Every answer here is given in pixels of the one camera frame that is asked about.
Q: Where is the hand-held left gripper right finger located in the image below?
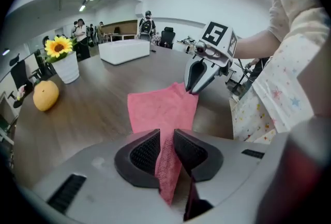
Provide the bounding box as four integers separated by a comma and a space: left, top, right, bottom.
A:
173, 129, 271, 210

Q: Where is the person's right forearm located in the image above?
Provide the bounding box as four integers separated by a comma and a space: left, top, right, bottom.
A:
234, 28, 282, 59

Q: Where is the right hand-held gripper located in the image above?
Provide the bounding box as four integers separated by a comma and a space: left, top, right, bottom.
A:
184, 21, 238, 95

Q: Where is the brown wooden cabinet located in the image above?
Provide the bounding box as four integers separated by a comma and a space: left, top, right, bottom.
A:
102, 20, 139, 35

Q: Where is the orange pumpkin-shaped jar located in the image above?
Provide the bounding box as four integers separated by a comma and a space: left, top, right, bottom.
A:
33, 80, 59, 112

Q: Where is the white plastic tray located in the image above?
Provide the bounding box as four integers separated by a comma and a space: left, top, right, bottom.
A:
98, 38, 151, 65

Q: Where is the person's star print shirt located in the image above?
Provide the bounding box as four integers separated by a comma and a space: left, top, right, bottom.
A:
230, 0, 331, 144

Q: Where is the pink cloth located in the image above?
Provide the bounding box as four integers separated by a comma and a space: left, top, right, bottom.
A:
127, 82, 199, 205

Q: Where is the black office chair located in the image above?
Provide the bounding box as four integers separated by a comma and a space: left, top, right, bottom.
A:
159, 26, 176, 50
33, 48, 56, 79
9, 53, 34, 109

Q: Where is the pink and yellow plush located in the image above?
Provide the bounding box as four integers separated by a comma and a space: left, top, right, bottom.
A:
16, 84, 27, 101

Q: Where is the white leg table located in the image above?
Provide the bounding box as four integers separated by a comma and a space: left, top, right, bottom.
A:
110, 33, 138, 42

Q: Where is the sunflower in white pot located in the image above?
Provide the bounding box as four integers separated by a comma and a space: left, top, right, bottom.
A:
44, 35, 80, 84

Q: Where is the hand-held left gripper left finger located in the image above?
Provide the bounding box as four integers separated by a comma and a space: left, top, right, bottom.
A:
33, 128, 182, 224

